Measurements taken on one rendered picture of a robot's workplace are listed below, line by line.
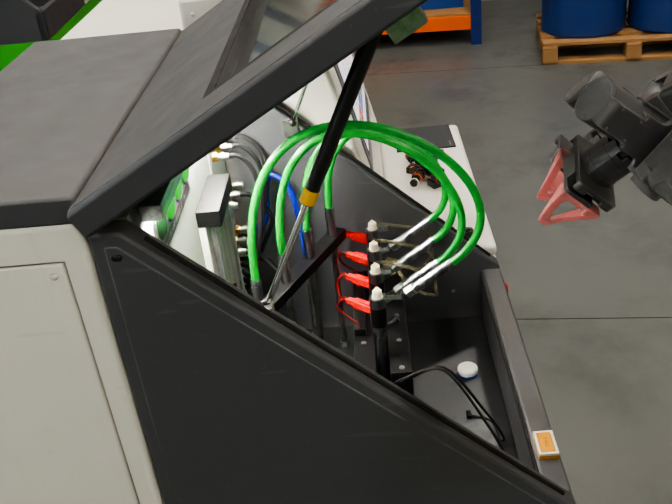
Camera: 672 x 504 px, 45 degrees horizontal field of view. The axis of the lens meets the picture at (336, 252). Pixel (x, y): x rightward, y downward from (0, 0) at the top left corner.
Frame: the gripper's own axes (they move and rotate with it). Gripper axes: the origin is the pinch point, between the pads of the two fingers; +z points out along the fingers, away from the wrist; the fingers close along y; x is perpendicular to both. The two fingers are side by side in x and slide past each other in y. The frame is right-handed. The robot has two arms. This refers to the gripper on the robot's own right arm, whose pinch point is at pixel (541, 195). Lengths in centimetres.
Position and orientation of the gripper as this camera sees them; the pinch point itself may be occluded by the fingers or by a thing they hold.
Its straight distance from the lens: 144.8
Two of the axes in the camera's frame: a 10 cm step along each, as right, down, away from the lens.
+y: -7.6, -6.4, -1.5
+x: -2.6, 5.0, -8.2
